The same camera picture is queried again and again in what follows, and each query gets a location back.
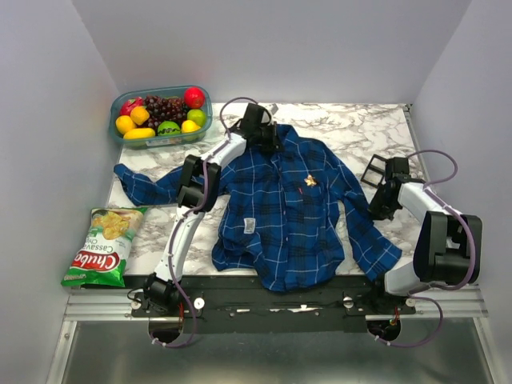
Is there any brooch box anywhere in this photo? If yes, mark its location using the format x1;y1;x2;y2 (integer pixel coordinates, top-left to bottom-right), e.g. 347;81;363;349
360;154;389;189

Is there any blue plaid shirt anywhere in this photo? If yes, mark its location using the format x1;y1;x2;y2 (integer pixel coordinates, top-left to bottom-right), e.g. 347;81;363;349
113;123;403;294

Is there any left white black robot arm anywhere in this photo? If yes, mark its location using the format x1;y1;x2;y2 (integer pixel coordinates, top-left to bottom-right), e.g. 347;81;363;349
142;97;283;316

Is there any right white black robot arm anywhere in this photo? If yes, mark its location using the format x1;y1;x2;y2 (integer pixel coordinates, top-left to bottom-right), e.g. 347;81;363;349
361;154;482;314

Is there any green lime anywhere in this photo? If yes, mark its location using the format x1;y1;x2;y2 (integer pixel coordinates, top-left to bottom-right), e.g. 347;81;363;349
187;109;207;127

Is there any yellow lemon right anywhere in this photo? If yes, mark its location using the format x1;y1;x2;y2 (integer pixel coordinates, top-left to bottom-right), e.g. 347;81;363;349
181;120;201;134

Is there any yellow lemon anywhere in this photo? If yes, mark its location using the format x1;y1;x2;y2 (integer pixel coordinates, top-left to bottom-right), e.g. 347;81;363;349
181;120;201;134
115;115;137;136

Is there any clear teal fruit container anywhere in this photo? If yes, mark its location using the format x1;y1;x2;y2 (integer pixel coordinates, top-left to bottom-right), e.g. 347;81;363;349
109;86;213;148

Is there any red apple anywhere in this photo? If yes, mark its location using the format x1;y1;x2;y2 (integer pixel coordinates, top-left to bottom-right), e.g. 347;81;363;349
183;86;206;109

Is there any purple grape bunch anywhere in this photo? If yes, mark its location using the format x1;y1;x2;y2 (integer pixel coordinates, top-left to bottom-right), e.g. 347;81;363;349
143;95;190;130

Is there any orange fruit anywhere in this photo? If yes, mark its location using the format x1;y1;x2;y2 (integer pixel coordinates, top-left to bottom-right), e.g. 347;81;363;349
130;106;150;126

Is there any yellow mango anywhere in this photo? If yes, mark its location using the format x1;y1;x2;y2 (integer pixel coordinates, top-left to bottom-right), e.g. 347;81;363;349
123;128;155;140

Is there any yellow lemon left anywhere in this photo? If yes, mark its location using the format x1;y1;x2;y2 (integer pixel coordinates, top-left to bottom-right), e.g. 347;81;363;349
115;115;137;136

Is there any pink dragon fruit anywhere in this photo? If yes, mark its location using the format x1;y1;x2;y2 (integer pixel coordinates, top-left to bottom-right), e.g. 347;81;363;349
119;97;144;116

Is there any green red snack bag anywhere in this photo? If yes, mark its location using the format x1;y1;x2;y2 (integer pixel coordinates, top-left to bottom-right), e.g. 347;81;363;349
61;207;147;287

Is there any purple cable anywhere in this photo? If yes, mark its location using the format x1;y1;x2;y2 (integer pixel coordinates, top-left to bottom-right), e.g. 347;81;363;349
411;150;477;289
154;96;261;350
371;295;444;348

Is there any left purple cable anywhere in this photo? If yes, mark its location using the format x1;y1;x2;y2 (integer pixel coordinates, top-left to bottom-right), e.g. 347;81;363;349
154;96;261;350

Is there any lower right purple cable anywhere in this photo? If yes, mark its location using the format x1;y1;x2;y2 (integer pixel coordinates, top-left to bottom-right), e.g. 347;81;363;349
371;295;444;348

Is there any black front mounting rail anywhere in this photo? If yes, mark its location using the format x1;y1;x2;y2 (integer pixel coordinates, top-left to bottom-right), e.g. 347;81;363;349
131;275;415;334

